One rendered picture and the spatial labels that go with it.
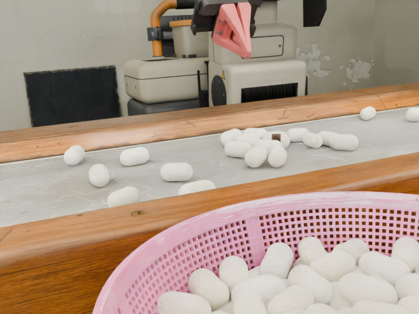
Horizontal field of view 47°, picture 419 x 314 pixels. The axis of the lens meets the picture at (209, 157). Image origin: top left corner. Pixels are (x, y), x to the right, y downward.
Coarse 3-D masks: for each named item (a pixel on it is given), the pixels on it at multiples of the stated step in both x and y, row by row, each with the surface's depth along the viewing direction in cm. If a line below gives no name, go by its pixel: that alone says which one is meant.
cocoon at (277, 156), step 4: (272, 148) 54; (276, 148) 53; (280, 148) 54; (272, 152) 53; (276, 152) 52; (280, 152) 52; (284, 152) 53; (268, 156) 53; (272, 156) 52; (276, 156) 52; (280, 156) 52; (284, 156) 52; (268, 160) 53; (272, 160) 52; (276, 160) 52; (280, 160) 52; (284, 160) 52; (272, 164) 52; (276, 164) 52; (280, 164) 52
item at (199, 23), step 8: (200, 0) 69; (248, 0) 72; (256, 0) 73; (256, 8) 75; (200, 16) 72; (208, 16) 73; (192, 24) 73; (200, 24) 74; (208, 24) 74; (192, 32) 74
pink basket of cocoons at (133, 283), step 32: (320, 192) 35; (352, 192) 35; (192, 224) 31; (224, 224) 33; (256, 224) 34; (288, 224) 35; (320, 224) 35; (352, 224) 35; (416, 224) 33; (128, 256) 27; (160, 256) 29; (224, 256) 33; (256, 256) 34; (128, 288) 25; (160, 288) 28
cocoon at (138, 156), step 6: (126, 150) 57; (132, 150) 57; (138, 150) 57; (144, 150) 57; (120, 156) 57; (126, 156) 56; (132, 156) 56; (138, 156) 57; (144, 156) 57; (126, 162) 56; (132, 162) 56; (138, 162) 57; (144, 162) 57
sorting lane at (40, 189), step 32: (288, 128) 73; (320, 128) 72; (352, 128) 70; (384, 128) 69; (416, 128) 68; (32, 160) 63; (96, 160) 61; (160, 160) 59; (192, 160) 58; (224, 160) 57; (288, 160) 56; (320, 160) 55; (352, 160) 54; (0, 192) 50; (32, 192) 50; (64, 192) 49; (96, 192) 48; (160, 192) 47; (0, 224) 41
